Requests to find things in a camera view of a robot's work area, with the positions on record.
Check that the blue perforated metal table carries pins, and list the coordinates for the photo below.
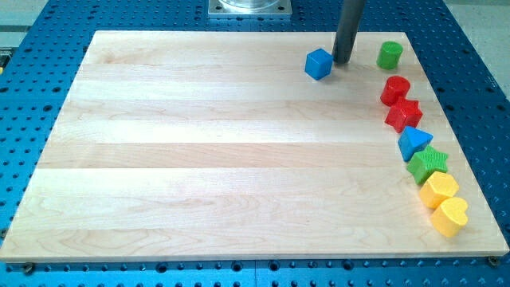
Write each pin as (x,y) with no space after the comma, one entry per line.
(475,100)

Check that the green cylinder block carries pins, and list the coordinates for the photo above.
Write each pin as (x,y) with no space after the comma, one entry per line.
(389,55)

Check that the dark grey robot arm rod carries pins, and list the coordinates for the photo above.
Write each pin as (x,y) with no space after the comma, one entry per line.
(349,20)

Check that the blue cube block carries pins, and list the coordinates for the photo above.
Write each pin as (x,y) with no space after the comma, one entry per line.
(318,64)

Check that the yellow hexagon block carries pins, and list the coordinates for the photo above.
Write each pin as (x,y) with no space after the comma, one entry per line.
(437,188)

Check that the yellow heart block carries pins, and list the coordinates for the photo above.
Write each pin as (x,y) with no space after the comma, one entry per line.
(450,217)

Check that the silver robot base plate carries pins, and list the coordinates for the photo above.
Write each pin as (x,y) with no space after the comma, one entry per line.
(224,8)

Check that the light wooden board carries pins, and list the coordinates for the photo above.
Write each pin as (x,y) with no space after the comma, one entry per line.
(187,146)

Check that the blue triangle block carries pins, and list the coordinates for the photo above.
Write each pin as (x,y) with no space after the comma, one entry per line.
(411,141)

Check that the red star block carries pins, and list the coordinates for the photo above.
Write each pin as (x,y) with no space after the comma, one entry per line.
(404,113)

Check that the green star block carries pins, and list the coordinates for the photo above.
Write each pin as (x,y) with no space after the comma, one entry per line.
(424,163)

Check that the red cylinder block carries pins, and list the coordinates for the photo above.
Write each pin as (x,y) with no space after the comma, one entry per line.
(395,88)

